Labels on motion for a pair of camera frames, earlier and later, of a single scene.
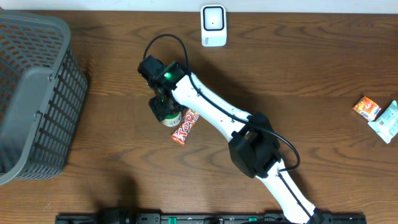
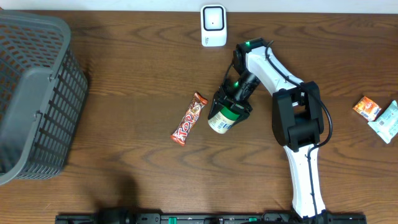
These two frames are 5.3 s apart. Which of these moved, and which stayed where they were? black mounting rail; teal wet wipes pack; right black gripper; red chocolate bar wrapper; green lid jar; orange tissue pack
Moved: right black gripper; green lid jar
Stayed: teal wet wipes pack; red chocolate bar wrapper; orange tissue pack; black mounting rail
